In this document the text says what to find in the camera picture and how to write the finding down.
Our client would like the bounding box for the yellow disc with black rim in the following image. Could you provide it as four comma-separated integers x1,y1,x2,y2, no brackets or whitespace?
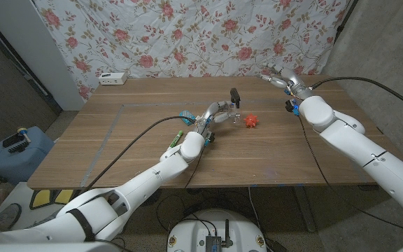
29,188,75,210

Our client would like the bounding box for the black backdrop stand pole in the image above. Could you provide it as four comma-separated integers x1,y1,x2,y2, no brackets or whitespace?
333,0,360,43

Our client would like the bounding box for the clear plastic spray bottle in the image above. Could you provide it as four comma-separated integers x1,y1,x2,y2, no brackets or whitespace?
229,104,242,124

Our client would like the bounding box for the black floor cable loop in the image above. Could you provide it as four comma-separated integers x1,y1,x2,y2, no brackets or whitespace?
155,194,223,235

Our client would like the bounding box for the green white marker pen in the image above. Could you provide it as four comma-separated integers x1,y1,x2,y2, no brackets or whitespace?
168,130,184,150

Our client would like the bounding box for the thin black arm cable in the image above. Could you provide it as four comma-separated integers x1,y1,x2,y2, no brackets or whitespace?
183,146,206,190
297,117,403,238

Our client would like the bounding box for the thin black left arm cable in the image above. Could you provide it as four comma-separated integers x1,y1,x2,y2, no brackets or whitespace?
183,146,206,190

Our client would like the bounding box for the white floor cable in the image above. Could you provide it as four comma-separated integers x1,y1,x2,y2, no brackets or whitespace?
248,186,269,246

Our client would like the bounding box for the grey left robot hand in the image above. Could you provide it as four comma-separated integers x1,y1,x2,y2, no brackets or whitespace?
194,100,241,137

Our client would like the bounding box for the grey table leg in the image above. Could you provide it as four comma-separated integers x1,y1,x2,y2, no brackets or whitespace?
294,187,317,234

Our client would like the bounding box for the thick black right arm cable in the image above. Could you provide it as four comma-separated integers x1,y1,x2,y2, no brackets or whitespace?
309,76,403,119

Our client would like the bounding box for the black brush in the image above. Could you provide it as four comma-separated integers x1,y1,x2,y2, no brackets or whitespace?
2,132,27,154

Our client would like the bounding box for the blue storage box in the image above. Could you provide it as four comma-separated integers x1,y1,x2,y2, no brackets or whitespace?
0,125,55,186

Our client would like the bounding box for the floral backdrop cloth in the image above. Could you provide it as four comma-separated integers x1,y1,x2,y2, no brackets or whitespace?
33,0,351,101

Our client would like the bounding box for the grey round item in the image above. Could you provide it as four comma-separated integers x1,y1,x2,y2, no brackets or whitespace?
0,202,23,231

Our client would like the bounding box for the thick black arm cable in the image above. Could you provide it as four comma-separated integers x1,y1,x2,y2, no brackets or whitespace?
78,115,197,195
309,76,403,119

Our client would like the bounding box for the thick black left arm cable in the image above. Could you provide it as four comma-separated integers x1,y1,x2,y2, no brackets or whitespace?
78,115,197,195

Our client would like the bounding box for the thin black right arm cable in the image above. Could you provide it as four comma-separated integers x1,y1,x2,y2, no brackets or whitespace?
297,117,403,238

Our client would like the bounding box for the red spiky stress ball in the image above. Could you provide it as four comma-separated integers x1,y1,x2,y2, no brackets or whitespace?
243,113,260,129

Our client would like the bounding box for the black antenna module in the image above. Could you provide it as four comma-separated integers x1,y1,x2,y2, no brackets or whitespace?
205,219,234,252

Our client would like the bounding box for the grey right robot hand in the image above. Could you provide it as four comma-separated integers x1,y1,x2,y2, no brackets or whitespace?
257,64,313,101

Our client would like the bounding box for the white power strip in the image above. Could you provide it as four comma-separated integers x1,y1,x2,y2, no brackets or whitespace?
98,71,128,86

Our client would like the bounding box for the yellow blue small tool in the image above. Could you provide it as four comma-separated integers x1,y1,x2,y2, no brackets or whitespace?
16,127,33,144

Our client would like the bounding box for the white robot torso base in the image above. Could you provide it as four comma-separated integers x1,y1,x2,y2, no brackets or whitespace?
166,209,268,252

